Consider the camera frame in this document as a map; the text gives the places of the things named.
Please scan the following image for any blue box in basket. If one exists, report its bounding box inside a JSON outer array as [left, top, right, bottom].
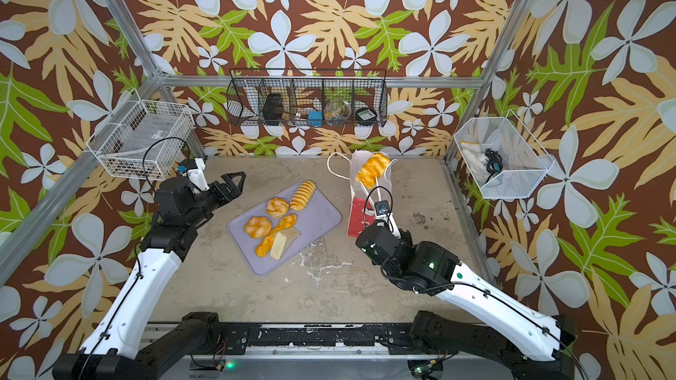
[[307, 111, 323, 128]]

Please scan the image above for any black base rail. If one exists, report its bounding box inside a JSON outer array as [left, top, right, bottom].
[[142, 310, 529, 380]]

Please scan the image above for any red white paper bag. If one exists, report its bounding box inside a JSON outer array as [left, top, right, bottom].
[[327, 151, 397, 239]]

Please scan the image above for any ridged croissant bread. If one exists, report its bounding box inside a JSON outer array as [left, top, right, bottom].
[[356, 152, 392, 188]]

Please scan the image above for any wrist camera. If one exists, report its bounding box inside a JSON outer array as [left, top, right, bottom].
[[373, 200, 392, 220], [178, 158, 209, 192]]

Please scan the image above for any black box in basket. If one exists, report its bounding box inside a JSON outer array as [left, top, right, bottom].
[[262, 93, 284, 125]]

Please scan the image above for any long twisted bread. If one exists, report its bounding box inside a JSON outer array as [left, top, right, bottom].
[[255, 214, 298, 258]]

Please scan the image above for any small round knotted bun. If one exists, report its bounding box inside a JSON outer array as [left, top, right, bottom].
[[266, 197, 290, 219]]

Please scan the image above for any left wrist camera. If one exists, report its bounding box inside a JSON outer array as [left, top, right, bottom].
[[178, 158, 209, 192]]

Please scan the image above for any aluminium frame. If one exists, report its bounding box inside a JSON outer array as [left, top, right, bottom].
[[0, 0, 556, 323]]

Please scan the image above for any clear glass bowl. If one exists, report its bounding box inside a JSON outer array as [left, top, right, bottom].
[[323, 99, 351, 124]]

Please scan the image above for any black wire basket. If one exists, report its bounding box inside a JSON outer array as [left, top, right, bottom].
[[225, 68, 388, 128]]

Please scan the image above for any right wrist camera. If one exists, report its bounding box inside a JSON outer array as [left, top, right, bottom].
[[373, 200, 392, 220]]

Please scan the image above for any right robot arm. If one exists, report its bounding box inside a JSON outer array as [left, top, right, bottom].
[[356, 221, 576, 379]]

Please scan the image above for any black round container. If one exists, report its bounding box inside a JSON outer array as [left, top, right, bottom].
[[355, 107, 378, 125]]

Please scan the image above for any round braided bun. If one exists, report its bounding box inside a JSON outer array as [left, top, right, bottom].
[[243, 216, 272, 239]]

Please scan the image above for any pale bread slice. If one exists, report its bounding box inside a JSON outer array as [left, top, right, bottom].
[[269, 228, 300, 260]]

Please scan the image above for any white cloth in basket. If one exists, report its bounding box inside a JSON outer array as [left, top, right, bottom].
[[461, 142, 490, 185]]

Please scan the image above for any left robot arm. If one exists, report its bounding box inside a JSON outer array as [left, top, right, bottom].
[[52, 166, 246, 379]]

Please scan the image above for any white wire basket left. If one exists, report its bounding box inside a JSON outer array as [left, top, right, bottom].
[[86, 91, 195, 181]]

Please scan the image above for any black cable in basket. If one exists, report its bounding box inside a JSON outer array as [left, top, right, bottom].
[[484, 148, 505, 176]]

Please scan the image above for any lavender tray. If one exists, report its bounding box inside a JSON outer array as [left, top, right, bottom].
[[227, 181, 342, 276]]

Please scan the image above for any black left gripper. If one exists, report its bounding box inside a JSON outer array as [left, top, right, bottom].
[[186, 171, 245, 229]]

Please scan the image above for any white mesh basket right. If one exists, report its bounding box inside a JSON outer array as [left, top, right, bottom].
[[454, 111, 555, 201]]

